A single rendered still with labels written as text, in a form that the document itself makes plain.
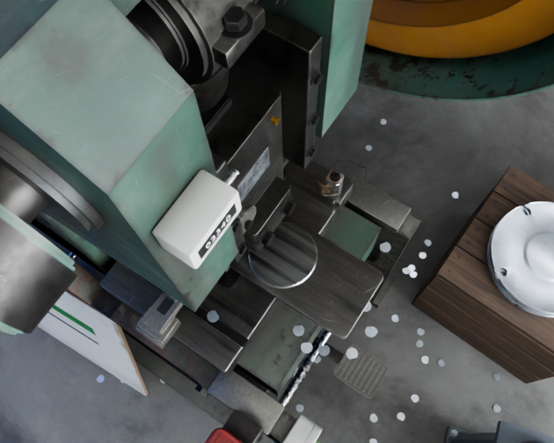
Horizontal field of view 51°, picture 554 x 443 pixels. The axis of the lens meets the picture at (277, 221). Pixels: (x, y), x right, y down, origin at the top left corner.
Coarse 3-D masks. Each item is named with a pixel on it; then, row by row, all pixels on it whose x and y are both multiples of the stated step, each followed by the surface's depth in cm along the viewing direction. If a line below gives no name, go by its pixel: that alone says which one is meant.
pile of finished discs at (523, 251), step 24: (504, 216) 147; (528, 216) 148; (552, 216) 147; (504, 240) 145; (528, 240) 145; (552, 240) 144; (504, 264) 143; (528, 264) 143; (552, 264) 142; (504, 288) 143; (528, 288) 141; (552, 288) 141; (552, 312) 139
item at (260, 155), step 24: (240, 72) 72; (240, 96) 71; (264, 96) 71; (216, 120) 69; (240, 120) 70; (264, 120) 71; (216, 144) 68; (240, 144) 68; (264, 144) 75; (240, 168) 72; (264, 168) 81; (240, 192) 77; (264, 192) 87; (288, 192) 88; (240, 216) 81; (264, 216) 86; (264, 240) 88
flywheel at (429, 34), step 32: (384, 0) 90; (416, 0) 87; (448, 0) 83; (480, 0) 79; (512, 0) 73; (544, 0) 70; (384, 32) 91; (416, 32) 87; (448, 32) 83; (480, 32) 80; (512, 32) 76; (544, 32) 73
